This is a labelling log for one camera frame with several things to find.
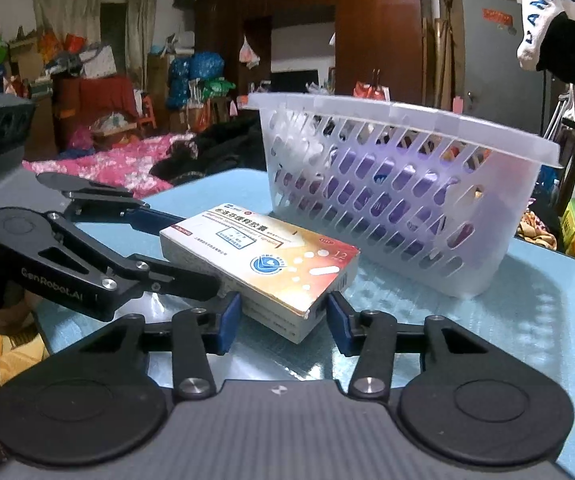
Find blue plastic bags pile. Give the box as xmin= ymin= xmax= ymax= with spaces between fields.
xmin=166 ymin=51 xmax=236 ymax=110

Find grey metal door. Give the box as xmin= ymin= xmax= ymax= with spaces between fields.
xmin=461 ymin=0 xmax=545 ymax=133

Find red cloth covered chair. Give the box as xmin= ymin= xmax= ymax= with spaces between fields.
xmin=52 ymin=75 xmax=138 ymax=152

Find black plush toy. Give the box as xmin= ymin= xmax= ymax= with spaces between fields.
xmin=150 ymin=141 xmax=205 ymax=186

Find black television screen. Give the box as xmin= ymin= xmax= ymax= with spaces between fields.
xmin=270 ymin=70 xmax=319 ymax=93

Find dark red wooden wardrobe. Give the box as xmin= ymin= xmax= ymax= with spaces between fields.
xmin=195 ymin=0 xmax=432 ymax=104

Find beige window curtains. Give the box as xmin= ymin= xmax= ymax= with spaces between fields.
xmin=32 ymin=0 xmax=158 ymax=89

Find pink floral bed cover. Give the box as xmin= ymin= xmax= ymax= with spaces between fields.
xmin=22 ymin=133 xmax=197 ymax=198

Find white orange medicine box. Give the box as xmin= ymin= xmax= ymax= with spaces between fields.
xmin=159 ymin=203 xmax=360 ymax=344

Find white plastic lattice basket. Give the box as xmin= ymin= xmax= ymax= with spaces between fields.
xmin=246 ymin=93 xmax=560 ymax=299

